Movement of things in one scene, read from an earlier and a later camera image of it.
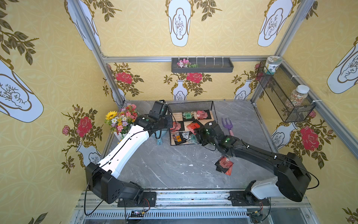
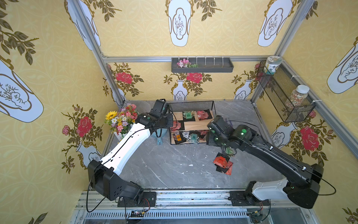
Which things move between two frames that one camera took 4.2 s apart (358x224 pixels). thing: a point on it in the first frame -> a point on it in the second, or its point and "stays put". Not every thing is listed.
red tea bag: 193,126 -> 221,161
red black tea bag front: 176,126 stays put
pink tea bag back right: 201,115 stays put
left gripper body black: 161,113 stays put
